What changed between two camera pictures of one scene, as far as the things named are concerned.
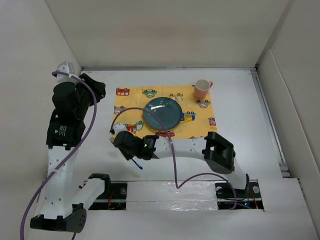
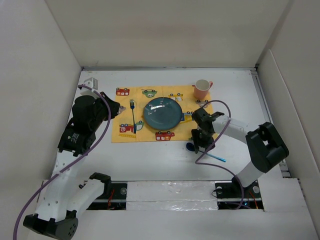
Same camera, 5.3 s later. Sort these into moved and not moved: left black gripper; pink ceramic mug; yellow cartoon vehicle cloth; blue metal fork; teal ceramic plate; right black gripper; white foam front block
Moved: left black gripper; right black gripper; blue metal fork
Not moved: pink ceramic mug; yellow cartoon vehicle cloth; white foam front block; teal ceramic plate
